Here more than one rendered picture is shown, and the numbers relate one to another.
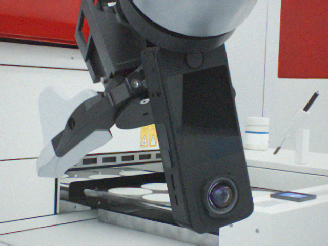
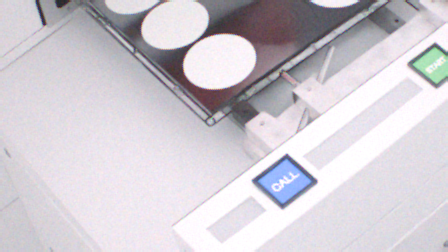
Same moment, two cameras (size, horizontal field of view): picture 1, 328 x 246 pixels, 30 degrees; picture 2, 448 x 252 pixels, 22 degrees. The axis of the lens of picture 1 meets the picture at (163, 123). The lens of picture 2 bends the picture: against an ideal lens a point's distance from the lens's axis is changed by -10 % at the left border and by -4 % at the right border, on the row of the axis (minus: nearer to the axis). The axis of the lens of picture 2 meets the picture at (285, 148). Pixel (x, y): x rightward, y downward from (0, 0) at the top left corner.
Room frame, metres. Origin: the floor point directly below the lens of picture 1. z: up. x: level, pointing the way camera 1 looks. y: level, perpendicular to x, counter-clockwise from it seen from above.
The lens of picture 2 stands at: (0.21, -0.44, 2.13)
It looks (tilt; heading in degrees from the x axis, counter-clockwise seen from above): 53 degrees down; 15
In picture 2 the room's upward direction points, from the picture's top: 9 degrees counter-clockwise
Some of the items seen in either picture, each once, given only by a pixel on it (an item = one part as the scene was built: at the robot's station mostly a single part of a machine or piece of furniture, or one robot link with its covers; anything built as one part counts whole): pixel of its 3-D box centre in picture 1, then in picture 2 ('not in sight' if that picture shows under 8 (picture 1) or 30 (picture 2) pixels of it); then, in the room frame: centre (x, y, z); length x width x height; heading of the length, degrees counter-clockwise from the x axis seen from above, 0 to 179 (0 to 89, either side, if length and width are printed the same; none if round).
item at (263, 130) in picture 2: not in sight; (275, 140); (1.13, -0.19, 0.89); 0.08 x 0.03 x 0.03; 48
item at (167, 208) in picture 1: (143, 203); (136, 53); (1.28, 0.04, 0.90); 0.37 x 0.01 x 0.01; 48
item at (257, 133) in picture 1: (257, 133); not in sight; (1.87, -0.28, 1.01); 0.07 x 0.07 x 0.10
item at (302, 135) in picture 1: (296, 136); not in sight; (1.52, -0.33, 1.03); 0.06 x 0.04 x 0.13; 48
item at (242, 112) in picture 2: not in sight; (246, 114); (1.17, -0.14, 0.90); 0.04 x 0.02 x 0.03; 48
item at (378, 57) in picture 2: not in sight; (366, 88); (1.25, -0.29, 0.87); 0.36 x 0.08 x 0.03; 138
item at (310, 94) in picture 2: not in sight; (322, 106); (1.19, -0.24, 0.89); 0.08 x 0.03 x 0.03; 48
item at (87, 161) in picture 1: (127, 158); not in sight; (1.55, 0.09, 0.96); 0.44 x 0.01 x 0.02; 138
